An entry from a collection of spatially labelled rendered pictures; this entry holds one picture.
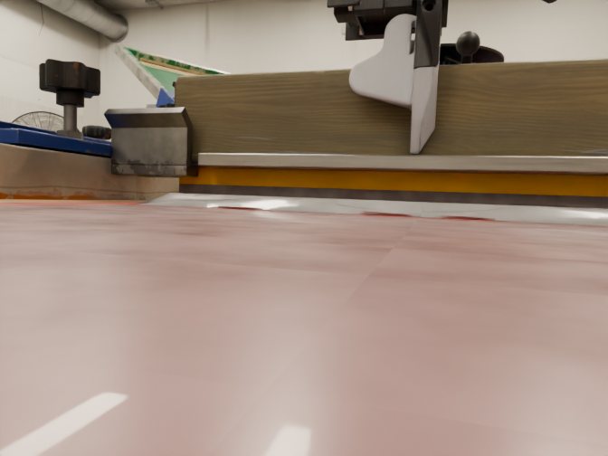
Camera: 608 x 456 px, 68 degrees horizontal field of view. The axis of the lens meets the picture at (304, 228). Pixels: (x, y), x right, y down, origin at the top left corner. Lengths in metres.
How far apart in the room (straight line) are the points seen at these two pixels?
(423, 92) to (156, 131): 0.21
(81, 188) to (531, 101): 0.33
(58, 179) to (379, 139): 0.23
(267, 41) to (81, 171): 4.71
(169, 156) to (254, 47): 4.73
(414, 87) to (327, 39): 4.56
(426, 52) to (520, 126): 0.08
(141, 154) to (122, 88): 5.40
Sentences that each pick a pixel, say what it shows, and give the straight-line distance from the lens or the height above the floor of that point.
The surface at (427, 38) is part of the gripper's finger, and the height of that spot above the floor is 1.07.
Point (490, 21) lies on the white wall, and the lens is 4.79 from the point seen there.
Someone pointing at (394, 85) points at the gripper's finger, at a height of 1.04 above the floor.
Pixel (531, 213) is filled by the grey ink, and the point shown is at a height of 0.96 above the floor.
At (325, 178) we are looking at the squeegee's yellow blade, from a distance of 0.35.
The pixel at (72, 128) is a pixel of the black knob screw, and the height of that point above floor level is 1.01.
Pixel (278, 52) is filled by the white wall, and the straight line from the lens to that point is 4.98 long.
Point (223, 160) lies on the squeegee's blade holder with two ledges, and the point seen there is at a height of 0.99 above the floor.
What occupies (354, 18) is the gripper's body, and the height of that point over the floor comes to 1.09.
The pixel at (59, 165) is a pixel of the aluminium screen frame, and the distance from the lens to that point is 0.37.
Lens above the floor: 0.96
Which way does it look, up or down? 4 degrees down
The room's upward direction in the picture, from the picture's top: 2 degrees clockwise
